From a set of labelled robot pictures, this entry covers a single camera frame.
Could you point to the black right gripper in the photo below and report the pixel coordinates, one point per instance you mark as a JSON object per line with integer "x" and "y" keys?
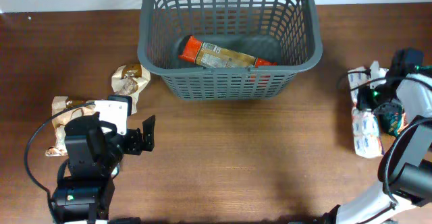
{"x": 365, "y": 100}

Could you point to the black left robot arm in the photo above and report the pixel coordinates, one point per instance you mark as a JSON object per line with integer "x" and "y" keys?
{"x": 84, "y": 183}

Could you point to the crumpled brown wrapper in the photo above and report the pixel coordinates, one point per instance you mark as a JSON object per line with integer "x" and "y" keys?
{"x": 59, "y": 104}
{"x": 130, "y": 80}

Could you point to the grey plastic basket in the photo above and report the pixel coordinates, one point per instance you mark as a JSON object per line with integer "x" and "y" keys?
{"x": 283, "y": 32}

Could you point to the green white snack bag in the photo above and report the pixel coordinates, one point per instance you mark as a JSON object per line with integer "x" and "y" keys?
{"x": 413, "y": 90}

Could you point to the orange tan cracker package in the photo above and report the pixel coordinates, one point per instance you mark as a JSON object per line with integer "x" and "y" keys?
{"x": 205, "y": 54}

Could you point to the crumpled brown wrapper left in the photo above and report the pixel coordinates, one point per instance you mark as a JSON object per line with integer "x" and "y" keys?
{"x": 59, "y": 104}

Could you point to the crumpled brown wrapper right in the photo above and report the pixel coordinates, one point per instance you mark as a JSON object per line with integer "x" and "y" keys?
{"x": 130, "y": 80}

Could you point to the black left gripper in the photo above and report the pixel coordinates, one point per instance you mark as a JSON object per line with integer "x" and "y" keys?
{"x": 133, "y": 141}

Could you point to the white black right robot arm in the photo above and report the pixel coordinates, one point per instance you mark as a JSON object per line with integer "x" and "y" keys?
{"x": 404, "y": 175}

